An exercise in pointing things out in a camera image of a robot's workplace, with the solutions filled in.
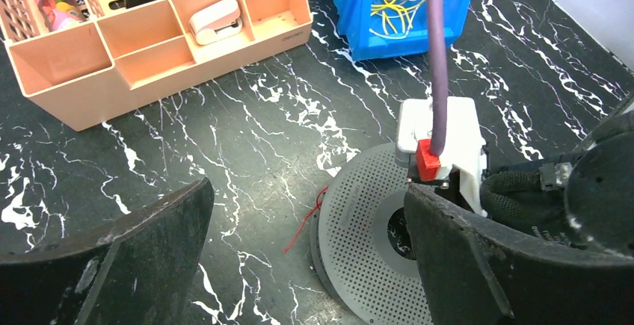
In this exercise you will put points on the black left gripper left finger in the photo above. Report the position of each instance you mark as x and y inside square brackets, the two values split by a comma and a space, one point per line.
[137, 269]

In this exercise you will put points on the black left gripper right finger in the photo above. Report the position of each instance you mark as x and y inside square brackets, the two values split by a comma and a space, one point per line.
[476, 271]

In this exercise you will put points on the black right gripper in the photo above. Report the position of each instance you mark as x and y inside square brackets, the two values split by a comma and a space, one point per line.
[578, 199]

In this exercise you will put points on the grey filament spool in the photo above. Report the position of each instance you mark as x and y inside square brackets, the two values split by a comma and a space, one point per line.
[360, 244]

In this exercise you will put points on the blue plastic bin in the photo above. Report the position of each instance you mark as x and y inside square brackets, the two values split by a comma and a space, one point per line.
[383, 28]

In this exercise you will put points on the pink desk organizer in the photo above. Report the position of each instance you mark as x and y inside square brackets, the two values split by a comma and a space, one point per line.
[120, 60]

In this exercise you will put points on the white pink stapler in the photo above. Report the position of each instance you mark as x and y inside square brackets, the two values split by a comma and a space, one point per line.
[216, 22]

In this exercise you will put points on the pink sticker roll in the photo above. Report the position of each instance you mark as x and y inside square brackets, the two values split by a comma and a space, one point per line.
[60, 14]

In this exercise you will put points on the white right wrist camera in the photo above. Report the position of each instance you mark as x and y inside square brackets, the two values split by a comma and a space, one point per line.
[463, 161]

